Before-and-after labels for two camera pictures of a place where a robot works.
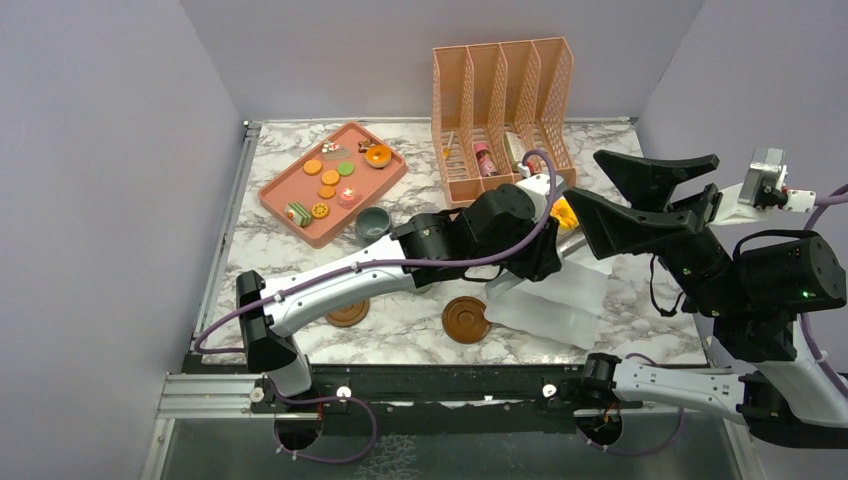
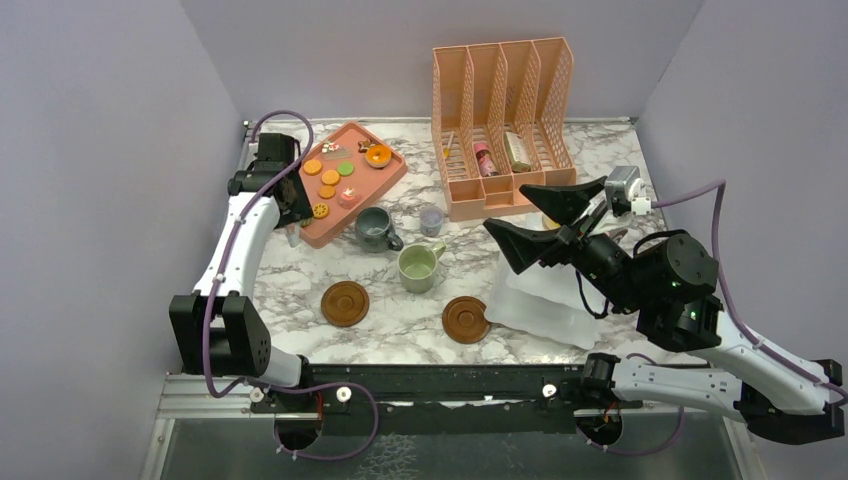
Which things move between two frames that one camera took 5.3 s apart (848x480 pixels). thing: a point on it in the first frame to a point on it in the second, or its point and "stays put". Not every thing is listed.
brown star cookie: [364, 145] stays put
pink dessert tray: [323, 192] stays put
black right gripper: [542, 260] to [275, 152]
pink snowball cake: [348, 199] stays put
